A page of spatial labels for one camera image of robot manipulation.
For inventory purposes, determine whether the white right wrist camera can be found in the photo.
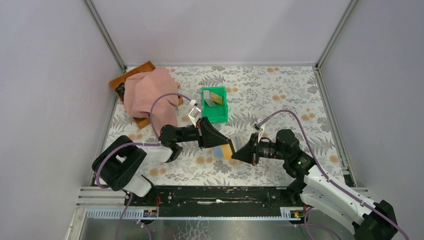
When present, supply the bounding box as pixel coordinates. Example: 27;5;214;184
253;122;265;140

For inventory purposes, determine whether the gold VIP card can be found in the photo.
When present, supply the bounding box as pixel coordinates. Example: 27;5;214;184
210;92;224;105

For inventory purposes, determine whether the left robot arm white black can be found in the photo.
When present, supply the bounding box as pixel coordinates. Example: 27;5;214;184
92;117;232;197

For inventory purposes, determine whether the green plastic bin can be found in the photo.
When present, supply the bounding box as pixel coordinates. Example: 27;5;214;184
201;86;229;123

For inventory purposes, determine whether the beige card holder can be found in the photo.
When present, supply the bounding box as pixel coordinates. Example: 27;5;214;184
212;134;245;159

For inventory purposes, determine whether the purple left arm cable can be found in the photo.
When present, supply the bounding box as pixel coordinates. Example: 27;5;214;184
95;93;196;190

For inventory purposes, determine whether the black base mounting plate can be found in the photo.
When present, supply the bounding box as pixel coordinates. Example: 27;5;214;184
124;185;306;213

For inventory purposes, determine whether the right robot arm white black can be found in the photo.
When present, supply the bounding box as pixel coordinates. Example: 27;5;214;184
231;129;398;240

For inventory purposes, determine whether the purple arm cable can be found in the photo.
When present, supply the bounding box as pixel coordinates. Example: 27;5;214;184
95;93;196;190
256;109;411;240

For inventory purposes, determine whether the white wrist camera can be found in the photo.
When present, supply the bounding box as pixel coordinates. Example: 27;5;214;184
188;105;203;126
253;122;265;140

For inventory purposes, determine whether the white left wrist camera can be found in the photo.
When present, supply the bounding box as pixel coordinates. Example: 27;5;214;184
188;105;203;126

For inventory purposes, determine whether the pink cloth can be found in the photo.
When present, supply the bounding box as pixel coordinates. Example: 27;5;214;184
123;67;180;132

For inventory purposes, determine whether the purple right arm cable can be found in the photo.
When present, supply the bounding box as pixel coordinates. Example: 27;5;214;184
256;109;411;240

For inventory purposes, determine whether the brown wooden tray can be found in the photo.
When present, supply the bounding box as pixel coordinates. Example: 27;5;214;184
109;61;183;129

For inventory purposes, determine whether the gold grey striped card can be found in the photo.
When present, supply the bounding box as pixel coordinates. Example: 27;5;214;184
220;144;233;160

